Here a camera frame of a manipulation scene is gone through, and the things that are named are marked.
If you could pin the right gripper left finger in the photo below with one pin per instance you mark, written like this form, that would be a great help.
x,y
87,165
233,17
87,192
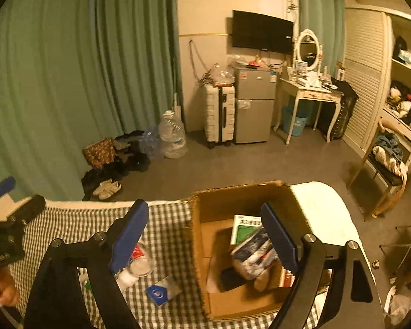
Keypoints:
x,y
56,299

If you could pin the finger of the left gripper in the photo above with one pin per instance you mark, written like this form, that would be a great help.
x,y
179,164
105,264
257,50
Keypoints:
x,y
28,211
7,185

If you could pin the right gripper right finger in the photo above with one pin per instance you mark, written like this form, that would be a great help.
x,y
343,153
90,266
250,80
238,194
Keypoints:
x,y
352,300

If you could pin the green white medicine box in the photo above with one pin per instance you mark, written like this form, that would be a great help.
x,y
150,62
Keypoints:
x,y
243,227

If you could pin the blue white wrapped pack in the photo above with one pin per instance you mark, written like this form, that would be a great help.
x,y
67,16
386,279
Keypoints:
x,y
253,256

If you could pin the small white bottle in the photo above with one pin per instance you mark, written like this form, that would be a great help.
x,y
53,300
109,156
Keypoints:
x,y
126,279

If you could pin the left white sneaker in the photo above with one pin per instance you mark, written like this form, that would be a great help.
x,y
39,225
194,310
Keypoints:
x,y
102,186

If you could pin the white sneaker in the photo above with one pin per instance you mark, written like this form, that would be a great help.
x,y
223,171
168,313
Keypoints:
x,y
102,186
110,190

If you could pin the right white sneaker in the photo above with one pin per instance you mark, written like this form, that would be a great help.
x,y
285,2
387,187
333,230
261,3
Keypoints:
x,y
110,190

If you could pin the brown patterned bag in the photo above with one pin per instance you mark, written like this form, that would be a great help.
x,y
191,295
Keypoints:
x,y
100,153

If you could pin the brown cardboard box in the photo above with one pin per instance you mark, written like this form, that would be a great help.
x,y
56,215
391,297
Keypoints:
x,y
225,294

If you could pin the blue sachet packet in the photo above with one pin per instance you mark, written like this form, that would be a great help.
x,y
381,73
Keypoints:
x,y
163,291

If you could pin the black clothes pile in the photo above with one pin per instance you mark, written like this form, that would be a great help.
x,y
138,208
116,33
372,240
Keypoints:
x,y
129,159

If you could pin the wooden chair with clothes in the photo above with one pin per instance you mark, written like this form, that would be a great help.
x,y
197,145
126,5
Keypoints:
x,y
385,155

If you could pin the blue waste bin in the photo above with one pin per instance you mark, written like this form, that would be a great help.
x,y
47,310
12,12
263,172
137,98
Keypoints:
x,y
299,122

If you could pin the large green curtain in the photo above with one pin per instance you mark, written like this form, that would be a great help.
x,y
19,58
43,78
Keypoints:
x,y
73,72

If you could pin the large clear water jug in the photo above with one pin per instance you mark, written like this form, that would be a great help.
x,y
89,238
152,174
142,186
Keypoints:
x,y
172,135

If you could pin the black hanging bag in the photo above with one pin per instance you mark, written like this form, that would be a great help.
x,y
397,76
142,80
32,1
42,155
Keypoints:
x,y
348,100

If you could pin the white dressing table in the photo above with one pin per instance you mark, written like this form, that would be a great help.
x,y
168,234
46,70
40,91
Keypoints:
x,y
307,99

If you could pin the grey mini fridge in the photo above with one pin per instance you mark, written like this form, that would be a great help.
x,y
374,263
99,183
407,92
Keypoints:
x,y
255,99

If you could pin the white suitcase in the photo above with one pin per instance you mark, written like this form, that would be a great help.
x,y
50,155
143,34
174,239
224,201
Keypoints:
x,y
219,124

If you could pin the oval white mirror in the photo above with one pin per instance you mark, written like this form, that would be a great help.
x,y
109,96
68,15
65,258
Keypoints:
x,y
307,53

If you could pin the white wardrobe shelving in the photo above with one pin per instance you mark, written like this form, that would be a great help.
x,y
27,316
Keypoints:
x,y
370,68

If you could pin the green window curtain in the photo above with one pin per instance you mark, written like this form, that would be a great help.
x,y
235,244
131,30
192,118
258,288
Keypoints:
x,y
326,18

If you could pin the black wall television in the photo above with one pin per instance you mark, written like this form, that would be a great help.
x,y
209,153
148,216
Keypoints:
x,y
262,32

